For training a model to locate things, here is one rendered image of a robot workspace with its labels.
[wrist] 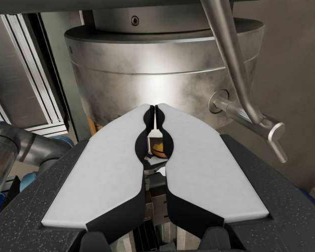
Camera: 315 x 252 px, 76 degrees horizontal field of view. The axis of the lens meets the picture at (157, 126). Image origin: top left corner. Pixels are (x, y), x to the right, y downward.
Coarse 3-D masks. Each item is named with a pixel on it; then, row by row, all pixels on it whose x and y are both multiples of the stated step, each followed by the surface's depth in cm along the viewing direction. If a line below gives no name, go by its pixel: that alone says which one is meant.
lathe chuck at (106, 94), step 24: (96, 72) 25; (192, 72) 23; (216, 72) 24; (96, 96) 28; (120, 96) 25; (144, 96) 24; (168, 96) 24; (192, 96) 25; (96, 120) 31; (216, 120) 28
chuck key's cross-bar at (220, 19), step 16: (208, 0) 9; (224, 0) 9; (208, 16) 10; (224, 16) 10; (224, 32) 11; (224, 48) 12; (224, 64) 14; (240, 64) 13; (240, 80) 15; (240, 96) 17; (256, 112) 19; (272, 144) 23
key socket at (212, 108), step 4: (216, 92) 26; (220, 92) 26; (224, 92) 26; (212, 96) 26; (216, 96) 26; (224, 96) 26; (212, 100) 26; (208, 104) 26; (212, 104) 26; (208, 108) 26; (212, 108) 27; (216, 108) 27
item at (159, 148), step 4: (156, 144) 43; (160, 144) 43; (152, 148) 46; (156, 148) 44; (160, 148) 44; (152, 152) 47; (156, 152) 46; (160, 152) 45; (156, 156) 46; (160, 156) 46; (164, 156) 45
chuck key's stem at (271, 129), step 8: (216, 104) 26; (224, 104) 25; (232, 104) 23; (232, 112) 23; (240, 112) 22; (240, 120) 22; (248, 120) 21; (264, 120) 20; (272, 120) 20; (248, 128) 22; (256, 128) 21; (264, 128) 20; (272, 128) 19; (280, 128) 19; (264, 136) 20; (272, 136) 19; (280, 136) 20
